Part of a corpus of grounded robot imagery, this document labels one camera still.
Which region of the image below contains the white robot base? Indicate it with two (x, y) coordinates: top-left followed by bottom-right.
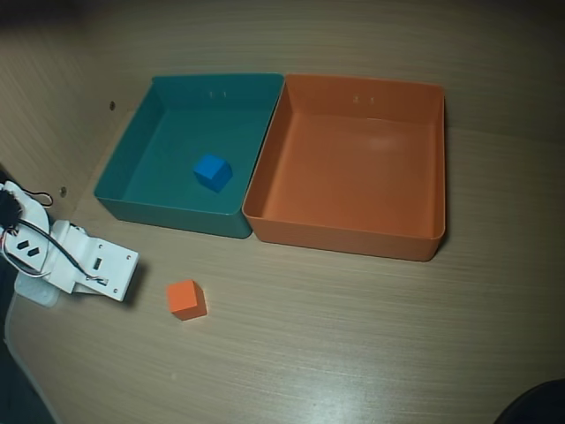
(14, 271), (62, 308)

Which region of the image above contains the teal plastic box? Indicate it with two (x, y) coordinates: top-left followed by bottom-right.
(94, 72), (285, 240)

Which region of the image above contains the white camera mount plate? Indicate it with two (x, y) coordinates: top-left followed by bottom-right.
(46, 219), (140, 304)

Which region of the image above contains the orange cube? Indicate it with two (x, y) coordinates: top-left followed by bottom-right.
(166, 278), (208, 322)

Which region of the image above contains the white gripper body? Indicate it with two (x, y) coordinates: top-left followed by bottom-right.
(0, 222), (58, 284)

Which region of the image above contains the blue cube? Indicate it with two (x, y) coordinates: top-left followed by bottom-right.
(192, 154), (234, 194)

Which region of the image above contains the dark round object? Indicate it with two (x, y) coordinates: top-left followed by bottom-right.
(501, 378), (565, 424)

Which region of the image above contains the orange plastic box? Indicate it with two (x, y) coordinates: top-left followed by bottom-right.
(241, 73), (447, 262)

